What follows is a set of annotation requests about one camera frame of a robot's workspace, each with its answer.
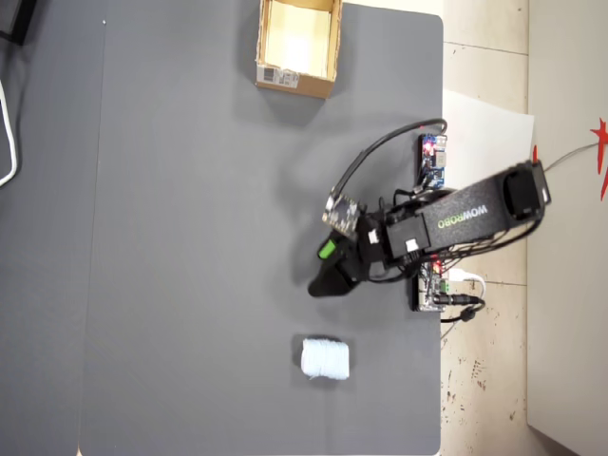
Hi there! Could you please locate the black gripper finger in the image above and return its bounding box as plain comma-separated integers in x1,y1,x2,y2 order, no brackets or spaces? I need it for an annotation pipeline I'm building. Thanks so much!
317,231,353,263
307,260,363,299

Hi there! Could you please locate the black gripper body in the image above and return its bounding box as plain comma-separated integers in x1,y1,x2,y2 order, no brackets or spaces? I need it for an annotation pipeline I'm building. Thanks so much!
345,209,389,286

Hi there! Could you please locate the light blue yarn block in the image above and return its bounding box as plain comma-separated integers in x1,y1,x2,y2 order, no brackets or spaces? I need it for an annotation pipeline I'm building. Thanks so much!
300,335,353,382

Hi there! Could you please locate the open cardboard box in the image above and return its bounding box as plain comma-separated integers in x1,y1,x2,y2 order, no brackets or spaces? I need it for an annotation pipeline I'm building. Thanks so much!
255,0,344,100

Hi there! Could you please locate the circuit board with green terminal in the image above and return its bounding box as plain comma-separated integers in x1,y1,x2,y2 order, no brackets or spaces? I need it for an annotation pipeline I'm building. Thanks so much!
410,262,453,314

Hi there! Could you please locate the blue circuit board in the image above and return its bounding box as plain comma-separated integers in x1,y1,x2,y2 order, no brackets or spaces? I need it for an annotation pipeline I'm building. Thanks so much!
416,133,449,190

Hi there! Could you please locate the white paper sheet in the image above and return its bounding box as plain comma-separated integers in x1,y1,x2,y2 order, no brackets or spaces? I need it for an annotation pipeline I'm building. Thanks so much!
443,86,537,192

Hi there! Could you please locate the black object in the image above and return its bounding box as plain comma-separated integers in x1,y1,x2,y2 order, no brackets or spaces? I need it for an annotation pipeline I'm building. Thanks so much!
0,0,49,48

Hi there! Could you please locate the camouflage pattern wrist camera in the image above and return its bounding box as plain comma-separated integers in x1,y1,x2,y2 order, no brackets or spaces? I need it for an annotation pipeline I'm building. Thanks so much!
320,186,368,238

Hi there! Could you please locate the white usb cable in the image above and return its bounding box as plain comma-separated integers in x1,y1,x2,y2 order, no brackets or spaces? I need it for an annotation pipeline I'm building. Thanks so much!
449,268,487,298

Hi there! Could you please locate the black camera cable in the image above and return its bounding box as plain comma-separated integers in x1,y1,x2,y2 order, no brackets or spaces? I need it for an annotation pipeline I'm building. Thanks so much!
330,118,450,197

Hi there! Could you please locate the black power cable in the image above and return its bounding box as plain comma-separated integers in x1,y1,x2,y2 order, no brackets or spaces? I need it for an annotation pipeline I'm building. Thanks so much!
439,293,487,325

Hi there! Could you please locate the grey cable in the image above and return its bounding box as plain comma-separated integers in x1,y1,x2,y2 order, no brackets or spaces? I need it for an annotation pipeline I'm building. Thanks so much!
542,141,601,173

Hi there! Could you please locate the white cable loop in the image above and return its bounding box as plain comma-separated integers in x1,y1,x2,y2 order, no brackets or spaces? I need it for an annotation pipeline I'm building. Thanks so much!
0,78,23,188

